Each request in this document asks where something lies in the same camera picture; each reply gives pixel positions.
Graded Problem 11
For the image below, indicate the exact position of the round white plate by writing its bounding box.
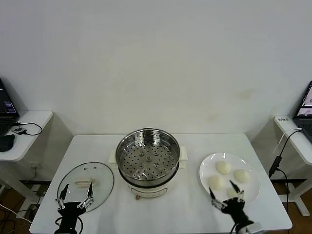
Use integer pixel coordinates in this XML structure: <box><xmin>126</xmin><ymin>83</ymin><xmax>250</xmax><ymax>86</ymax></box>
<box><xmin>199</xmin><ymin>152</ymin><xmax>261</xmax><ymax>207</ymax></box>

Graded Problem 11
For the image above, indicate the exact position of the black laptop with dark screen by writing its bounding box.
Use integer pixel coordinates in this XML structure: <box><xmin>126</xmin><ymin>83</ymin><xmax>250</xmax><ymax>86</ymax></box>
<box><xmin>0</xmin><ymin>78</ymin><xmax>20</xmax><ymax>137</ymax></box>

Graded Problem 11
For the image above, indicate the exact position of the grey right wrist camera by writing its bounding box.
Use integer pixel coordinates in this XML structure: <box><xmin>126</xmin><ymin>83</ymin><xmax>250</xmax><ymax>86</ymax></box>
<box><xmin>246</xmin><ymin>222</ymin><xmax>263</xmax><ymax>232</ymax></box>

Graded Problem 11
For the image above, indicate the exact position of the thin black looped cable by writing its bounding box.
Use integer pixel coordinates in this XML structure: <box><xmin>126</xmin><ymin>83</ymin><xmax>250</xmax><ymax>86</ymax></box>
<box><xmin>13</xmin><ymin>121</ymin><xmax>43</xmax><ymax>137</ymax></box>

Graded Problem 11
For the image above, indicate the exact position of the perforated steel steamer pot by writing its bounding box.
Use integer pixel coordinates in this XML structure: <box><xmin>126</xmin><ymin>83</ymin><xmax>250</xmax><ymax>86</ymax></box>
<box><xmin>115</xmin><ymin>127</ymin><xmax>181</xmax><ymax>185</ymax></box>

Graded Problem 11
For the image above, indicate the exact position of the black laptop with light screen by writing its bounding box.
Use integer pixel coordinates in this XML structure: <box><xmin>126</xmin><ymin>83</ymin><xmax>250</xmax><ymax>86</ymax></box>
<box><xmin>293</xmin><ymin>80</ymin><xmax>312</xmax><ymax>142</ymax></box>

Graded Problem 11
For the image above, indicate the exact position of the black cat-shaped mouse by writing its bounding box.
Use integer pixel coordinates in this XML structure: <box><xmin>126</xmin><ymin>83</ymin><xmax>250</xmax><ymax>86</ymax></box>
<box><xmin>0</xmin><ymin>134</ymin><xmax>16</xmax><ymax>152</ymax></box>

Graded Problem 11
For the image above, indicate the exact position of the white charging cable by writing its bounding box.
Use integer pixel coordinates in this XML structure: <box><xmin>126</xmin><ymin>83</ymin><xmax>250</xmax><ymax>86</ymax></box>
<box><xmin>273</xmin><ymin>126</ymin><xmax>303</xmax><ymax>154</ymax></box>

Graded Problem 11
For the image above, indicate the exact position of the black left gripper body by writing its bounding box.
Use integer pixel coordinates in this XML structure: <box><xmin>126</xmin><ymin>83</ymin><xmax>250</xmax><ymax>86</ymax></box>
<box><xmin>56</xmin><ymin>201</ymin><xmax>86</xmax><ymax>234</ymax></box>

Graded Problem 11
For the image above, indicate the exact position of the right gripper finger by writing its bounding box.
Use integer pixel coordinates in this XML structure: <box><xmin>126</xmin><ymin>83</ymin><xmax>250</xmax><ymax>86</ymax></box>
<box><xmin>230</xmin><ymin>180</ymin><xmax>245</xmax><ymax>202</ymax></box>
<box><xmin>209</xmin><ymin>187</ymin><xmax>227</xmax><ymax>212</ymax></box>

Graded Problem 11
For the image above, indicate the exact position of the white steamed baozi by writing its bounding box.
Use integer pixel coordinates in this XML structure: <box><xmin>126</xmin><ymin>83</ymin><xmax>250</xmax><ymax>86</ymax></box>
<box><xmin>233</xmin><ymin>169</ymin><xmax>251</xmax><ymax>184</ymax></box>
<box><xmin>215</xmin><ymin>160</ymin><xmax>232</xmax><ymax>175</ymax></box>
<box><xmin>209</xmin><ymin>175</ymin><xmax>225</xmax><ymax>191</ymax></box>
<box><xmin>226</xmin><ymin>187</ymin><xmax>241</xmax><ymax>198</ymax></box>

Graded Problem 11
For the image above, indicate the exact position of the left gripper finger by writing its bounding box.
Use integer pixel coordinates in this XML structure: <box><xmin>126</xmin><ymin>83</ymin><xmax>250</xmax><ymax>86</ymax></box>
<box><xmin>78</xmin><ymin>182</ymin><xmax>95</xmax><ymax>208</ymax></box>
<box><xmin>55</xmin><ymin>184</ymin><xmax>69</xmax><ymax>211</ymax></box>

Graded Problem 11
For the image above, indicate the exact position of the white power strip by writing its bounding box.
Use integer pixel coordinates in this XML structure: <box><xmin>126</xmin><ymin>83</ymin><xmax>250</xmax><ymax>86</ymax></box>
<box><xmin>31</xmin><ymin>184</ymin><xmax>47</xmax><ymax>197</ymax></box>

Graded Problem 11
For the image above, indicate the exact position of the cream electric cooker base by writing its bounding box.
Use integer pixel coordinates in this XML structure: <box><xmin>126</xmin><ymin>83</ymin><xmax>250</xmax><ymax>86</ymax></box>
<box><xmin>108</xmin><ymin>145</ymin><xmax>189</xmax><ymax>201</ymax></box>

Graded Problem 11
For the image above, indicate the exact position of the white floor cable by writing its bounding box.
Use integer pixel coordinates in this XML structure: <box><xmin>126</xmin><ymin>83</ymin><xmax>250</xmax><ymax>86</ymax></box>
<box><xmin>0</xmin><ymin>203</ymin><xmax>32</xmax><ymax>224</ymax></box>

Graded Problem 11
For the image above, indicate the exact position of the white side table with label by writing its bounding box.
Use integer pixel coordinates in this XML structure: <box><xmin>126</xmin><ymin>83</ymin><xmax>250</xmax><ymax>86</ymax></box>
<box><xmin>273</xmin><ymin>115</ymin><xmax>312</xmax><ymax>216</ymax></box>

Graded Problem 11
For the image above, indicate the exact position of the white side table rounded corner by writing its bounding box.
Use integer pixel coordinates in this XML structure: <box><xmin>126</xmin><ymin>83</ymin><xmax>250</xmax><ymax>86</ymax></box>
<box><xmin>0</xmin><ymin>110</ymin><xmax>54</xmax><ymax>204</ymax></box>

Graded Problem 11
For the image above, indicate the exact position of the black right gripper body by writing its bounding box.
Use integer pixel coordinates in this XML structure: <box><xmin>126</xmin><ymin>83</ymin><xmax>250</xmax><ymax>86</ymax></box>
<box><xmin>220</xmin><ymin>197</ymin><xmax>255</xmax><ymax>227</ymax></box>

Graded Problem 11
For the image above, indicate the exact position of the round glass lid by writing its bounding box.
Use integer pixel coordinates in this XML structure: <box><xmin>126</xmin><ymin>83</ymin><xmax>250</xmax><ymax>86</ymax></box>
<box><xmin>57</xmin><ymin>160</ymin><xmax>115</xmax><ymax>213</ymax></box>

